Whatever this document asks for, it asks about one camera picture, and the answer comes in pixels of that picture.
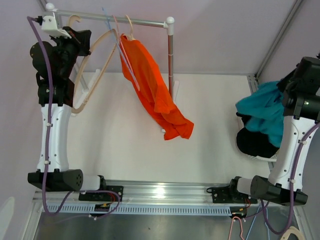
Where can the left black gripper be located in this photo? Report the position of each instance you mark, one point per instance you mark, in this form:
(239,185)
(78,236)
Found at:
(80,39)

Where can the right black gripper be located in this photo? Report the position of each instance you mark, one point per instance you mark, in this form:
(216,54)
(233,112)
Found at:
(281,84)

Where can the teal t shirt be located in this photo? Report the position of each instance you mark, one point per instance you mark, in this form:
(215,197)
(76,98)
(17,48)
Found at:
(265,109)

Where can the pink wire hanger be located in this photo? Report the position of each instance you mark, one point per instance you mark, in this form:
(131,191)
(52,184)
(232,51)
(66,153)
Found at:
(125,56)

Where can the light blue wire hanger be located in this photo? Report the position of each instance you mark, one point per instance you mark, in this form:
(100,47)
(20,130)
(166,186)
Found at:
(118,47)

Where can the orange t shirt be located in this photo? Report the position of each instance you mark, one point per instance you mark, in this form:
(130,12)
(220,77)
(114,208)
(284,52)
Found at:
(154,94)

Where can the black t shirt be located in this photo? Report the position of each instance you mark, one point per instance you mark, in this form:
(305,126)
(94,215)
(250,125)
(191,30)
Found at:
(259,137)

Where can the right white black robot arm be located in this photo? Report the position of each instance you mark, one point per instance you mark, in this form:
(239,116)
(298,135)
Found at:
(301,114)

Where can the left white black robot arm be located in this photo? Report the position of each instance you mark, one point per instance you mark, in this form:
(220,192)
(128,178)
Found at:
(54,65)

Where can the blue hanger on floor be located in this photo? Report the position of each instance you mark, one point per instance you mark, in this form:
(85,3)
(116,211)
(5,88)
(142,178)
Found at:
(259,210)

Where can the wooden hanger on floor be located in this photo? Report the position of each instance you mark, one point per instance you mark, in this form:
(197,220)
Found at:
(292,231)

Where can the pink hanger on floor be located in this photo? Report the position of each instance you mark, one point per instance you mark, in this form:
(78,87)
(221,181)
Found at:
(236,220)

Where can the white plastic basket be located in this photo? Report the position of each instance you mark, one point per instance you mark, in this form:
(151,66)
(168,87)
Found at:
(271,159)

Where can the metal clothes rack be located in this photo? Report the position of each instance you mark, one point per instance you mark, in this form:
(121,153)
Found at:
(168,24)

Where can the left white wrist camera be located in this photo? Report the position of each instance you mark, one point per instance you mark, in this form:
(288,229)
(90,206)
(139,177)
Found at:
(50,27)

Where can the aluminium mounting rail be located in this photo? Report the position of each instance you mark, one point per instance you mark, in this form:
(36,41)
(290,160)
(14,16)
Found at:
(154,198)

